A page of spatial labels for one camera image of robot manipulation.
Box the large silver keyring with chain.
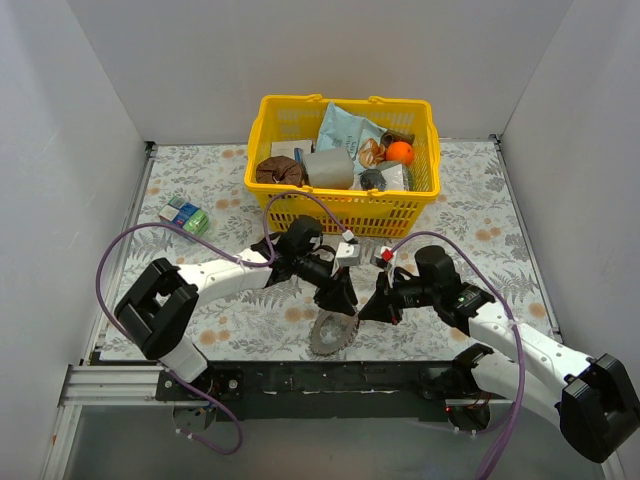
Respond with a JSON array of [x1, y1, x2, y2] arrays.
[[309, 310, 360, 357]]

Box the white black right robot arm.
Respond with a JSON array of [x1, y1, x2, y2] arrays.
[[360, 245, 639, 463]]

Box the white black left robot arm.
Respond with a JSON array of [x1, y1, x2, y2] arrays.
[[114, 215, 360, 400]]

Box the grey paper roll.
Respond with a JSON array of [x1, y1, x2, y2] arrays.
[[302, 147, 354, 190]]

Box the white box in basket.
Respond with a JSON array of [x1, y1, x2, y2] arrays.
[[271, 139, 314, 162]]

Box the yellow plastic shopping basket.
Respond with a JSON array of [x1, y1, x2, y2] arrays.
[[244, 94, 441, 238]]

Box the floral table mat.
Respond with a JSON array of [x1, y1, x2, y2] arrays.
[[97, 141, 562, 362]]

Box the clear bag with dark item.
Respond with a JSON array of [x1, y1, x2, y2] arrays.
[[355, 162, 414, 192]]

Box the blue green carton pack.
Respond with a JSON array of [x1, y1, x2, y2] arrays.
[[158, 196, 210, 241]]

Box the light blue snack bag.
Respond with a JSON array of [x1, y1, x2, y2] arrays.
[[316, 102, 387, 174]]

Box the orange fruit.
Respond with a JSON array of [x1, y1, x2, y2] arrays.
[[385, 141, 415, 167]]

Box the brown wrapped snack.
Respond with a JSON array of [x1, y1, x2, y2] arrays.
[[380, 129, 415, 148]]

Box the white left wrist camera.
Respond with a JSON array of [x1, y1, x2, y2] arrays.
[[335, 242, 362, 268]]

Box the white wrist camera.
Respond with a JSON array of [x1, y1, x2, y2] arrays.
[[335, 242, 362, 268], [370, 246, 396, 271]]

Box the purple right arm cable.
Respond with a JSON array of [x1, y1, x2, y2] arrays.
[[389, 230, 526, 480]]

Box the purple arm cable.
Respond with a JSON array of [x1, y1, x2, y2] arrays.
[[95, 191, 354, 455], [389, 230, 526, 480]]

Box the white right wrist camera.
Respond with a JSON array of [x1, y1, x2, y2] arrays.
[[370, 246, 396, 271]]

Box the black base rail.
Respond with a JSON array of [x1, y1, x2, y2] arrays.
[[154, 357, 496, 422]]

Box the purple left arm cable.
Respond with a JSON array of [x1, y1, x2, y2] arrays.
[[95, 191, 354, 455]]

